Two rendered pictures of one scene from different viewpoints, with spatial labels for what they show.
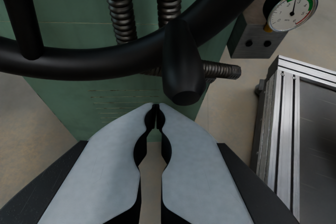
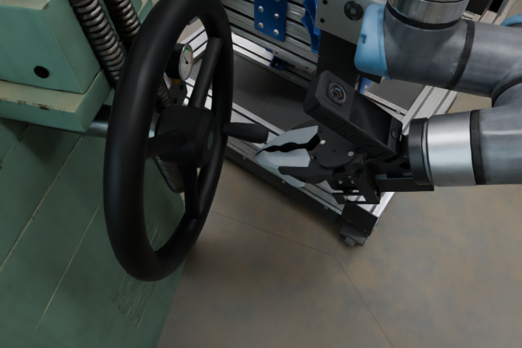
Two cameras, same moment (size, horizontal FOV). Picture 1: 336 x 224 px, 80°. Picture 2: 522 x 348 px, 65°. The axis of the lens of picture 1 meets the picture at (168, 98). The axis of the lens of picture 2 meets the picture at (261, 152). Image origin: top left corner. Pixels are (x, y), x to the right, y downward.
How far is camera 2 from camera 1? 43 cm
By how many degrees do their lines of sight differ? 37
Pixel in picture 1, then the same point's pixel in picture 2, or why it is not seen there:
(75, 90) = (105, 321)
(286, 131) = (235, 117)
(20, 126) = not seen: outside the picture
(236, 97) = not seen: hidden behind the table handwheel
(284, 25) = (188, 71)
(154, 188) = (241, 297)
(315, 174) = (283, 116)
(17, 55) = (195, 220)
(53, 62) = (203, 205)
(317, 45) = not seen: hidden behind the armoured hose
